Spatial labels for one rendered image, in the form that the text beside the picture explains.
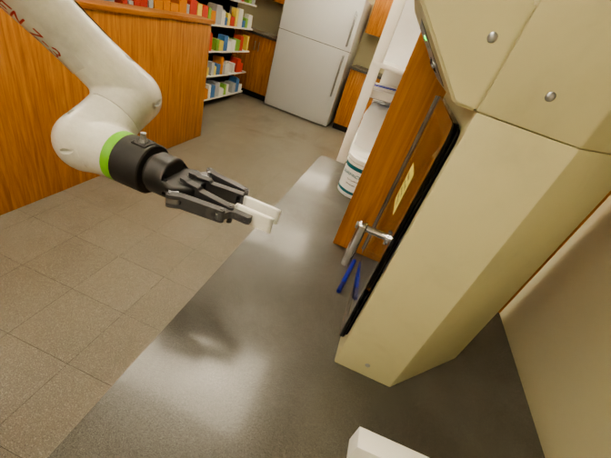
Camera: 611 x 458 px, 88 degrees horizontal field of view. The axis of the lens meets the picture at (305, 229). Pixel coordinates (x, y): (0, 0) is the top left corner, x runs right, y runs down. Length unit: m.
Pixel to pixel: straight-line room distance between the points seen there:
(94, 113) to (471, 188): 0.61
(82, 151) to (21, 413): 1.21
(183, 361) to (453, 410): 0.49
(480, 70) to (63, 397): 1.65
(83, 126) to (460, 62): 0.58
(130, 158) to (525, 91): 0.55
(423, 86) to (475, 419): 0.65
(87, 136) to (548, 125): 0.65
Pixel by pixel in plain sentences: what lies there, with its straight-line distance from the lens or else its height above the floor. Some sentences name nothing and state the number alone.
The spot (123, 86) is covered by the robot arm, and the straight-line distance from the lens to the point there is 0.72.
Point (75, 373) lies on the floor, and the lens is 1.72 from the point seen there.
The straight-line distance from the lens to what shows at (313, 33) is 5.48.
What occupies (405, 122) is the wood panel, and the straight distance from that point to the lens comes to 0.78.
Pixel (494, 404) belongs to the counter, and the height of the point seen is 0.94.
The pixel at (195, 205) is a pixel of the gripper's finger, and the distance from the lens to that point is 0.54.
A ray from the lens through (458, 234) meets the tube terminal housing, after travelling 0.45.
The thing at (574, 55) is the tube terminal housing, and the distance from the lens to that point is 0.42.
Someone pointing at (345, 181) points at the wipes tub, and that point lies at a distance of 1.19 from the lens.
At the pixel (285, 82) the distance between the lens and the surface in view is 5.64.
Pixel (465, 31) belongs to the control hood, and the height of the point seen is 1.47.
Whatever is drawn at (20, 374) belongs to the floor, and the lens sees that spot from 1.78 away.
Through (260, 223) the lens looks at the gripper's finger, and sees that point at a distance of 0.54.
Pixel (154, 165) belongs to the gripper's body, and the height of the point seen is 1.17.
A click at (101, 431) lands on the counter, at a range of 0.56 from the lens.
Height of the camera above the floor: 1.45
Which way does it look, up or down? 33 degrees down
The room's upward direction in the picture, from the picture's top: 19 degrees clockwise
